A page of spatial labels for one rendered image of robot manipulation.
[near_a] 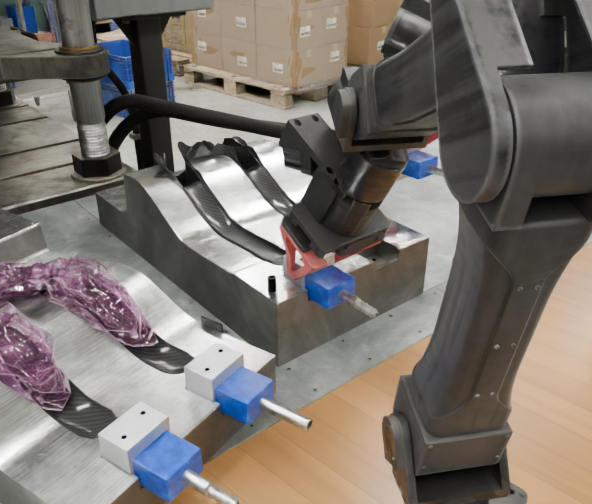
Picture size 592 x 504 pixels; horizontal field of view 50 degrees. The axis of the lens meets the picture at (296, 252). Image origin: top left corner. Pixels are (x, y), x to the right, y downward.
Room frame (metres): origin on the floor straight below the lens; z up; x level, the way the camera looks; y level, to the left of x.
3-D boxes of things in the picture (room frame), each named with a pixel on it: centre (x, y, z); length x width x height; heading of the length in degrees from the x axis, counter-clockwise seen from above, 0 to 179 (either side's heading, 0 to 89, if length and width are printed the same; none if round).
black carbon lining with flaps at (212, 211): (0.85, 0.08, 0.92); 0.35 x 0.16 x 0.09; 39
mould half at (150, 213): (0.87, 0.08, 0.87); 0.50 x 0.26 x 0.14; 39
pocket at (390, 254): (0.72, -0.10, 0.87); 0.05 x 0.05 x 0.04; 39
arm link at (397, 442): (0.36, -0.12, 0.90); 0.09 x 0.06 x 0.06; 100
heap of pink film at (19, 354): (0.58, 0.30, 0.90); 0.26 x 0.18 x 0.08; 56
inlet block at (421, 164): (0.90, -0.19, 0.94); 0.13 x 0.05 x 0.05; 40
